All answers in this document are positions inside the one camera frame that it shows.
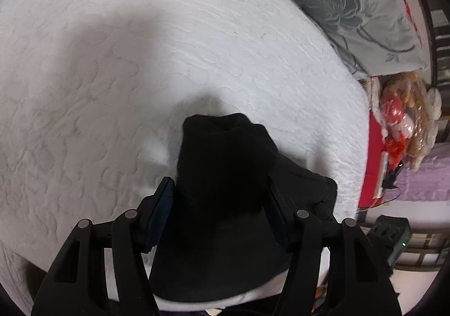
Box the white quilted mattress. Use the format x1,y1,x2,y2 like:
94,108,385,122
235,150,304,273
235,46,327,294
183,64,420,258
0,0,370,316

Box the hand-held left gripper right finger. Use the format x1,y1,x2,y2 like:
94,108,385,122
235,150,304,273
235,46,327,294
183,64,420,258
266,176,402,316

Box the bagged plush toys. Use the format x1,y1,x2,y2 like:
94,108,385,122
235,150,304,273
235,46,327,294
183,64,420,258
369,72,443,171

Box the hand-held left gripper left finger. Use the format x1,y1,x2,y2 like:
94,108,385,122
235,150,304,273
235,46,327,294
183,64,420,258
31,177,176,316

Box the grey floral pillow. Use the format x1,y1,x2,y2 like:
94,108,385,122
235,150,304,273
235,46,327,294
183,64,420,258
211,0,430,79

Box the dark wooden headboard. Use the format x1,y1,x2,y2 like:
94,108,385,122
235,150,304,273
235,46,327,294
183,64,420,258
408,0,450,88

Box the purple blanket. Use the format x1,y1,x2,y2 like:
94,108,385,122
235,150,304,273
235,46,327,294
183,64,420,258
381,142,450,202

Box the red bedsheet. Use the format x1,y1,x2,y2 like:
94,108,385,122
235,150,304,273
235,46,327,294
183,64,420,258
357,0,424,209

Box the black power strip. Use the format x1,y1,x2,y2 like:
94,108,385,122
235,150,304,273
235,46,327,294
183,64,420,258
369,216,413,267

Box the black charger cable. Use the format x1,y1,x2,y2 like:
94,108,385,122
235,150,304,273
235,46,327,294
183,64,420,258
381,161,405,205

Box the black pants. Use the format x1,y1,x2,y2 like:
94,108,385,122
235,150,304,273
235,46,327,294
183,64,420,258
148,113,339,303

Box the white red flat box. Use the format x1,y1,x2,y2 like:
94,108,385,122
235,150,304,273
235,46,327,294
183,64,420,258
374,151,391,199

